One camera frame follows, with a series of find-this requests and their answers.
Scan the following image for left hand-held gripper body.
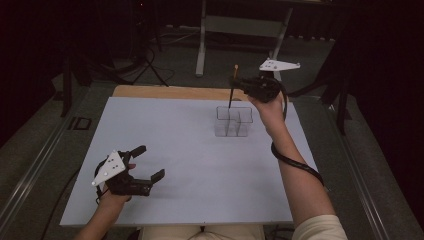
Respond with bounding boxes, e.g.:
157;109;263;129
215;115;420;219
91;150;154;197

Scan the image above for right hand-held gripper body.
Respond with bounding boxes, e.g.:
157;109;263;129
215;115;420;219
246;58;301;104

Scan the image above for black pencil with striped end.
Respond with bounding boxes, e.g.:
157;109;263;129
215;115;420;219
228;64;240;110

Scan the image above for clear acrylic pen holder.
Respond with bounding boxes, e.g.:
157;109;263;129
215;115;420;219
214;105;254;138

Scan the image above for person's left hand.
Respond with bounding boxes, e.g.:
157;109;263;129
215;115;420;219
99;185;133;210

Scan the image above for person's right hand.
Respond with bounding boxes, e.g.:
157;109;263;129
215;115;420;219
248;90;288;135

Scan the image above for white paper sheet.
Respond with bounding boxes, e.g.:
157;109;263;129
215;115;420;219
59;96;319;228

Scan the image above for person's cream trousers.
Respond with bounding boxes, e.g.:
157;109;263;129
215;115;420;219
138;224;268;240

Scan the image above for wooden table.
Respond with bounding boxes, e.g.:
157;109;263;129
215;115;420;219
112;84;290;103

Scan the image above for white power strip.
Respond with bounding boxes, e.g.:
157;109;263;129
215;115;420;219
165;23;201;33

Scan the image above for black tripod stand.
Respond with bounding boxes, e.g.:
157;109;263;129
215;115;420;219
59;0;169;118
288;33;355;136

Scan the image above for cream shirt sleeve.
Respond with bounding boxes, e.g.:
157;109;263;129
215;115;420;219
291;214;349;240

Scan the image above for white metal stand frame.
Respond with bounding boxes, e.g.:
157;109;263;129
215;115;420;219
195;0;294;84

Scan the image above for black floor socket frame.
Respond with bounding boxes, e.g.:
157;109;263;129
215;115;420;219
68;116;93;131

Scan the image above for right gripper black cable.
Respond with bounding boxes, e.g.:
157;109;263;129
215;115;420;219
270;78;326;188

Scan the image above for black floor cables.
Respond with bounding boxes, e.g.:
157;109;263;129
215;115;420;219
76;46;176;88

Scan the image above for metal floor rail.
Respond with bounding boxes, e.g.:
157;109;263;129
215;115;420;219
0;96;88;231
319;96;392;240

